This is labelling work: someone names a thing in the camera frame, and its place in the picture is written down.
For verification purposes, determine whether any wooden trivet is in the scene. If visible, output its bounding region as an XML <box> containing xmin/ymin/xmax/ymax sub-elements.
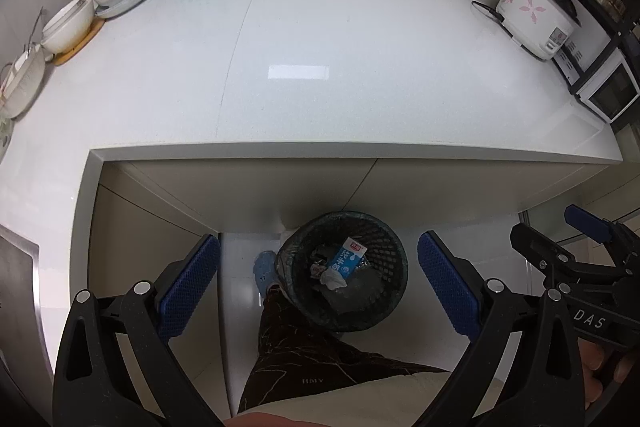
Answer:
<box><xmin>52</xmin><ymin>18</ymin><xmax>107</xmax><ymax>66</ymax></box>

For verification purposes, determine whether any stack of white bowls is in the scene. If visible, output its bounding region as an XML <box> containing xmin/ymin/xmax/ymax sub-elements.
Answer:
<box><xmin>41</xmin><ymin>0</ymin><xmax>97</xmax><ymax>54</ymax></box>

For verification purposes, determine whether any black power cable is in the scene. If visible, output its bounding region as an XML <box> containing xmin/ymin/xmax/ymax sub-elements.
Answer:
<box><xmin>470</xmin><ymin>1</ymin><xmax>518</xmax><ymax>40</ymax></box>

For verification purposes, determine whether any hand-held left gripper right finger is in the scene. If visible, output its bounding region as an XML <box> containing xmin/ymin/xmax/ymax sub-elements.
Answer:
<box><xmin>415</xmin><ymin>230</ymin><xmax>586</xmax><ymax>427</ymax></box>

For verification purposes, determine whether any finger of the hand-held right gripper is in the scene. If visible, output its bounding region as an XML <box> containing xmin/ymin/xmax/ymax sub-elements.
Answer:
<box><xmin>510</xmin><ymin>222</ymin><xmax>634</xmax><ymax>294</ymax></box>
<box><xmin>564</xmin><ymin>203</ymin><xmax>640</xmax><ymax>276</ymax></box>

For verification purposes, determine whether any white cabinet door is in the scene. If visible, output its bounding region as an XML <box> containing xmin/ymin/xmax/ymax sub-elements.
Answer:
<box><xmin>350</xmin><ymin>159</ymin><xmax>618</xmax><ymax>220</ymax></box>
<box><xmin>100</xmin><ymin>159</ymin><xmax>377</xmax><ymax>233</ymax></box>

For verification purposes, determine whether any blue and white milk carton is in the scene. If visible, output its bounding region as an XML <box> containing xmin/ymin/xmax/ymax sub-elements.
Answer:
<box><xmin>326</xmin><ymin>237</ymin><xmax>368</xmax><ymax>280</ymax></box>

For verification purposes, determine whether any black mesh wastebasket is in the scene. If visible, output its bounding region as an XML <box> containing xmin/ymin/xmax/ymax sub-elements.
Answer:
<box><xmin>274</xmin><ymin>209</ymin><xmax>410</xmax><ymax>333</ymax></box>

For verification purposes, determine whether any white tissue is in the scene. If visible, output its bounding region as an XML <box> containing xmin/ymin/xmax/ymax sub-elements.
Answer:
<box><xmin>317</xmin><ymin>269</ymin><xmax>348</xmax><ymax>292</ymax></box>

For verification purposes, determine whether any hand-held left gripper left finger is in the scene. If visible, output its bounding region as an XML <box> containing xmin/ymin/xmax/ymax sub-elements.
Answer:
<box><xmin>52</xmin><ymin>233</ymin><xmax>223</xmax><ymax>427</ymax></box>

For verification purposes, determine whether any aluminium framed glass door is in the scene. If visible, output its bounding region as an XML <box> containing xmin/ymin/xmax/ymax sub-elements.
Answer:
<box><xmin>517</xmin><ymin>187</ymin><xmax>640</xmax><ymax>253</ymax></box>

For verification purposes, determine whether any white side cabinet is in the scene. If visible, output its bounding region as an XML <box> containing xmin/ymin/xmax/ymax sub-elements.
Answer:
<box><xmin>82</xmin><ymin>162</ymin><xmax>221</xmax><ymax>373</ymax></box>

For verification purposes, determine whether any stainless steel sink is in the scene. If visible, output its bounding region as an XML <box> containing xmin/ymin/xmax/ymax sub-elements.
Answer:
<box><xmin>0</xmin><ymin>224</ymin><xmax>41</xmax><ymax>408</ymax></box>

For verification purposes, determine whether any white countertop oven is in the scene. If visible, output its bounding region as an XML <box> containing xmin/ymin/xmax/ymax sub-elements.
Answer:
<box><xmin>552</xmin><ymin>14</ymin><xmax>640</xmax><ymax>124</ymax></box>

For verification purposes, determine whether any light blue slipper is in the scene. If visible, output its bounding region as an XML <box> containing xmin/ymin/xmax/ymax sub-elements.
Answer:
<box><xmin>252</xmin><ymin>251</ymin><xmax>278</xmax><ymax>295</ymax></box>

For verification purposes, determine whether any person's brown patterned trouser leg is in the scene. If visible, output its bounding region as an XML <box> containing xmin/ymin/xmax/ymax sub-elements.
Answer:
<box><xmin>237</xmin><ymin>284</ymin><xmax>451</xmax><ymax>413</ymax></box>

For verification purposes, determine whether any white floral rice cooker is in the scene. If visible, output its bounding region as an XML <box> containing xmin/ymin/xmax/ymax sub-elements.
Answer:
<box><xmin>495</xmin><ymin>0</ymin><xmax>583</xmax><ymax>62</ymax></box>

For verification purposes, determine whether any person's right hand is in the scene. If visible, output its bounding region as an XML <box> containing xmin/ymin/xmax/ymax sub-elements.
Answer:
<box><xmin>577</xmin><ymin>338</ymin><xmax>640</xmax><ymax>409</ymax></box>

